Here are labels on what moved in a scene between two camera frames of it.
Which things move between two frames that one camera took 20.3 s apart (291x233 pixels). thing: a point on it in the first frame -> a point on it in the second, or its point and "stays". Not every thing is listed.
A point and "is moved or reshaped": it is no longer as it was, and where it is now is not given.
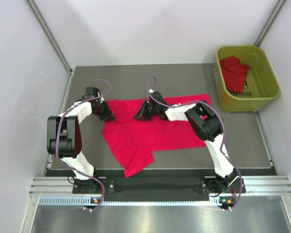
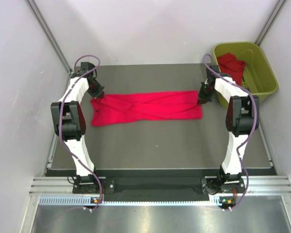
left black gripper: (111, 117) -> (99, 93)
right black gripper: (141, 114) -> (202, 99)
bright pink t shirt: (132, 141) is moved or reshaped
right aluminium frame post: (269, 23) stays
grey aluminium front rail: (254, 185) stays
